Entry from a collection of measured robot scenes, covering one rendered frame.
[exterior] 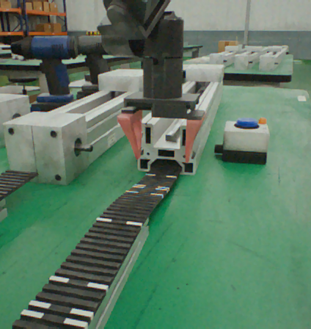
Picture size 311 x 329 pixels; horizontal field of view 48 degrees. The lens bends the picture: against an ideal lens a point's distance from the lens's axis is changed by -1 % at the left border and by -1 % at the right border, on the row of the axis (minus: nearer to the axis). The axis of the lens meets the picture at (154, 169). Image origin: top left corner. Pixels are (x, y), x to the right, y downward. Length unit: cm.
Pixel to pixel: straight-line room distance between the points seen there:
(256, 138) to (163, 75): 24
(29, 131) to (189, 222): 28
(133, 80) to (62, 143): 41
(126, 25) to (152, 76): 8
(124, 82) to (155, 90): 43
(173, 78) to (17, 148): 27
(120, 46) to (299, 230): 35
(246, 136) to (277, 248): 28
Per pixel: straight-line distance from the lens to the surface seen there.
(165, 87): 50
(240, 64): 251
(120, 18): 45
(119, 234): 36
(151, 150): 60
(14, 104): 82
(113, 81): 93
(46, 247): 42
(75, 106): 75
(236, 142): 66
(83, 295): 29
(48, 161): 57
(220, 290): 35
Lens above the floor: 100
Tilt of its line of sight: 21 degrees down
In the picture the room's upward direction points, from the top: straight up
